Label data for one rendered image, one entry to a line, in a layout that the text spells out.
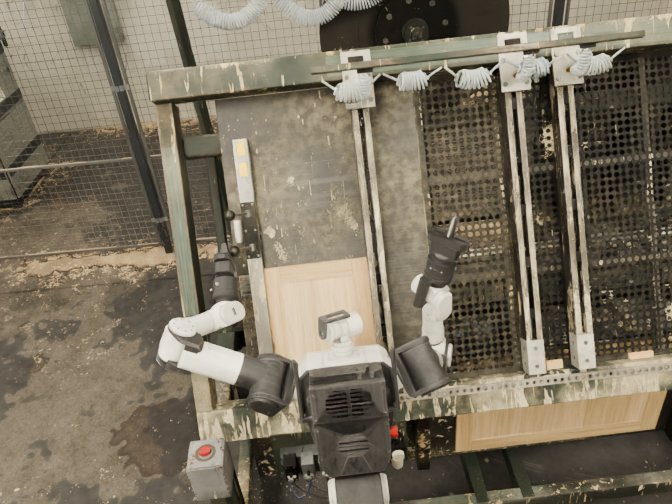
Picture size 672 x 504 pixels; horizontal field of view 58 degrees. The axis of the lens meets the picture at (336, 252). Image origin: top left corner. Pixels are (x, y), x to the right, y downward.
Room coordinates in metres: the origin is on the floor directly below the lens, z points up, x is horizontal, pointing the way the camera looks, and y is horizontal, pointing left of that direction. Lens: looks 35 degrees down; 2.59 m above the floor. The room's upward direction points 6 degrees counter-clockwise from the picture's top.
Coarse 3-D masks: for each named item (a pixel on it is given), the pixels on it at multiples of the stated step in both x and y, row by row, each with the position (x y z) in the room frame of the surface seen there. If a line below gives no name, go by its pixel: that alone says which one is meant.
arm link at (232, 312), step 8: (224, 304) 1.47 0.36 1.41; (232, 304) 1.48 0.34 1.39; (240, 304) 1.50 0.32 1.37; (208, 312) 1.43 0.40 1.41; (216, 312) 1.43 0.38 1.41; (224, 312) 1.44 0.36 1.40; (232, 312) 1.46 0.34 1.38; (240, 312) 1.48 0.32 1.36; (216, 320) 1.41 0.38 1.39; (224, 320) 1.42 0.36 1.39; (232, 320) 1.43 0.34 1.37; (240, 320) 1.46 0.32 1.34; (216, 328) 1.40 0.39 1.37
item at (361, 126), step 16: (352, 80) 2.00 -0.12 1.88; (368, 80) 1.87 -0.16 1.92; (368, 96) 1.97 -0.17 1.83; (352, 112) 1.98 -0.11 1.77; (368, 112) 1.98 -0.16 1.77; (352, 128) 2.01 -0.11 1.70; (368, 128) 1.95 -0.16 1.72; (368, 144) 1.92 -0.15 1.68; (368, 160) 1.90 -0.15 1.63; (368, 176) 1.87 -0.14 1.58; (368, 192) 1.87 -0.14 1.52; (368, 208) 1.84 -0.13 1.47; (368, 224) 1.79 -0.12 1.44; (368, 240) 1.76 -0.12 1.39; (368, 256) 1.73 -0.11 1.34; (384, 256) 1.73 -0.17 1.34; (368, 272) 1.74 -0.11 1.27; (384, 272) 1.70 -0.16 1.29; (384, 288) 1.67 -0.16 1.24; (384, 304) 1.64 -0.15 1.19; (384, 320) 1.64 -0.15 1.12; (384, 336) 1.61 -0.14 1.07
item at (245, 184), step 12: (240, 180) 1.91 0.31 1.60; (252, 180) 1.93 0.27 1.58; (240, 192) 1.89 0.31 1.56; (252, 192) 1.89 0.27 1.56; (252, 264) 1.76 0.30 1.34; (252, 276) 1.74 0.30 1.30; (252, 288) 1.72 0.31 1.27; (264, 288) 1.72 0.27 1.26; (252, 300) 1.70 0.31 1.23; (264, 300) 1.69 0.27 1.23; (264, 312) 1.67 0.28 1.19; (264, 324) 1.65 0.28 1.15; (264, 336) 1.63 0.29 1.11; (264, 348) 1.61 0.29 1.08
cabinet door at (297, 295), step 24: (312, 264) 1.77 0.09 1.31; (336, 264) 1.76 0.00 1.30; (360, 264) 1.76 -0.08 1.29; (288, 288) 1.73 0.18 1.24; (312, 288) 1.73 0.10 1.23; (336, 288) 1.72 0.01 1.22; (360, 288) 1.72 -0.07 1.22; (288, 312) 1.69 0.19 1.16; (312, 312) 1.68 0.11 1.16; (360, 312) 1.67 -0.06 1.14; (288, 336) 1.64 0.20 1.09; (312, 336) 1.64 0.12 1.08; (360, 336) 1.63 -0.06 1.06
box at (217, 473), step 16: (192, 448) 1.32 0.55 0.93; (224, 448) 1.31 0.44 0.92; (192, 464) 1.26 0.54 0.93; (208, 464) 1.25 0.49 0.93; (224, 464) 1.27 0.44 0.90; (192, 480) 1.24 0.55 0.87; (208, 480) 1.24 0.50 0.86; (224, 480) 1.24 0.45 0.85; (208, 496) 1.24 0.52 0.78; (224, 496) 1.24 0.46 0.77
